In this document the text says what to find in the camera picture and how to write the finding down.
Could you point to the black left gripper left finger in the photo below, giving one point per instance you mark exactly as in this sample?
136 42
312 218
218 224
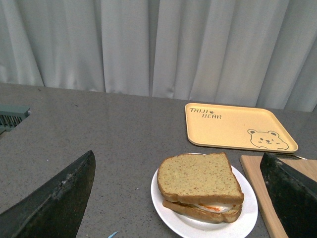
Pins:
55 209

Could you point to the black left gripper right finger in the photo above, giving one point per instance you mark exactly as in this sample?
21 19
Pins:
293 195

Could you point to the bread slice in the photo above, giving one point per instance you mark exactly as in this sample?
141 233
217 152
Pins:
199 179
202 215

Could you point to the white round plate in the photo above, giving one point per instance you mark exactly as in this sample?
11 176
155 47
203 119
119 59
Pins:
191 228

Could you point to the wooden cutting board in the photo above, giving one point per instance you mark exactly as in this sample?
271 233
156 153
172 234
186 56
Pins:
251 167

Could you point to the fried egg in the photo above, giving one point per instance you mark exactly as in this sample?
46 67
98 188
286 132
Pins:
215 207

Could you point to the yellow bear tray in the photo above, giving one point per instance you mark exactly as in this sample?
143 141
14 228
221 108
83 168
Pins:
237 128

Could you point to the grey-green vent box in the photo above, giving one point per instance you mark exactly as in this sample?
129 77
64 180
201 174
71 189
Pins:
11 116

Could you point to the grey curtain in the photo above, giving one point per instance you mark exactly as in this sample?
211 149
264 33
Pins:
257 53

